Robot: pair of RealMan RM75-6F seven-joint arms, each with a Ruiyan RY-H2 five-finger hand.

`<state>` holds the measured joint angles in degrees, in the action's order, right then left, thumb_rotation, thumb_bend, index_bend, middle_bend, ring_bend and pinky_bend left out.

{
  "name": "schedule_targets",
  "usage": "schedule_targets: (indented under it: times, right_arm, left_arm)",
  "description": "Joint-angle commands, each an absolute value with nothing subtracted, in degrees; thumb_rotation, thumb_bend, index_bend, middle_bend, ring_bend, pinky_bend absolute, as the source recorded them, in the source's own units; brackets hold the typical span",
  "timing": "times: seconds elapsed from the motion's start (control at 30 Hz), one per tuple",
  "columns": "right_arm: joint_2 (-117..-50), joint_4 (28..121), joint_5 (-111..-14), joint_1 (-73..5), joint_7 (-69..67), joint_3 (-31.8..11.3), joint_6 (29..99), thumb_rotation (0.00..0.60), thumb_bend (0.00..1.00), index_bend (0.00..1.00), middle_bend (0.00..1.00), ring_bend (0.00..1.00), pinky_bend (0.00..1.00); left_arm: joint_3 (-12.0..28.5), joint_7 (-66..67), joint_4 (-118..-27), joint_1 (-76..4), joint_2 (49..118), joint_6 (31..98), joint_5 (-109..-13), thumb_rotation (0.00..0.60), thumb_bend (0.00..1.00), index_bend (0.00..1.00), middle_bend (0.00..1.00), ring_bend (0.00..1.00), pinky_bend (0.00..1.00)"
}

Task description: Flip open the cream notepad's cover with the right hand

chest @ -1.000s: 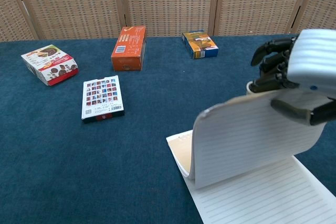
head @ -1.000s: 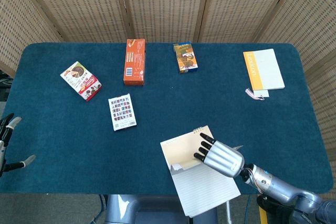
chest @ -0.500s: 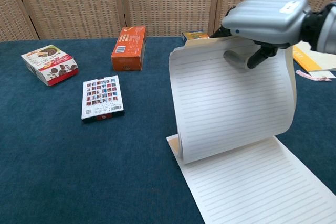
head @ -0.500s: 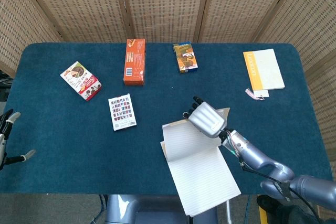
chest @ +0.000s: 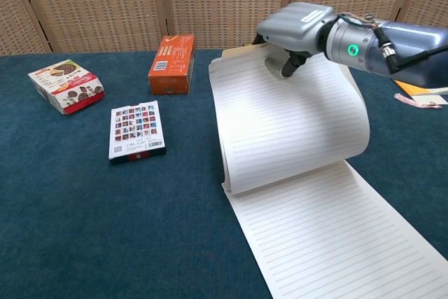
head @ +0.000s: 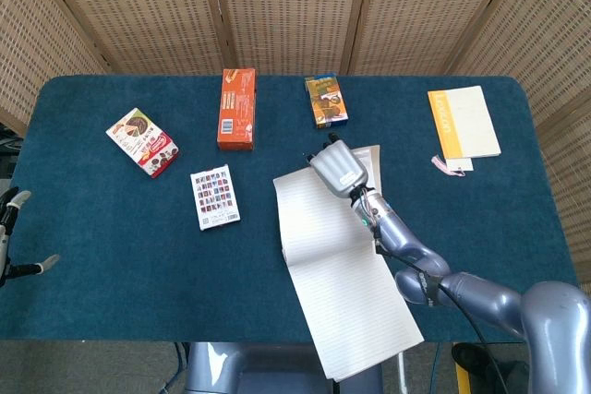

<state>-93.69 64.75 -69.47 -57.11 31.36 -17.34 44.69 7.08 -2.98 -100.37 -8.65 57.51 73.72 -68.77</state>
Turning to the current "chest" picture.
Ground tall orange carton box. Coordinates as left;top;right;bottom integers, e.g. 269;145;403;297
148;34;196;96

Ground white lined notebook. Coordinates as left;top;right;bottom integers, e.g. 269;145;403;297
208;41;448;299

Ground white tag pink tassel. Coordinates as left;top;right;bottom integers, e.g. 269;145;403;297
394;92;444;109

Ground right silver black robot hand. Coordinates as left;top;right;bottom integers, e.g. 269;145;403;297
254;1;339;79

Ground white picture grid box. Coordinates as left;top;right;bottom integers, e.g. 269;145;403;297
108;100;167;165

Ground blue carpeted table surface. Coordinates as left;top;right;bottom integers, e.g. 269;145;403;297
0;48;448;299

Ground red white cookie box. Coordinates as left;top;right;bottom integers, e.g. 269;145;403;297
27;60;106;116

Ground woven rattan folding screen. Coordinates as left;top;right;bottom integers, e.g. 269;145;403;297
0;0;448;56

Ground black arm cable with connector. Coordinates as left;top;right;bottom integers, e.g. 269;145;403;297
372;25;448;71

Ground yellow white notebook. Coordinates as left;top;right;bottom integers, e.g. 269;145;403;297
393;79;448;98

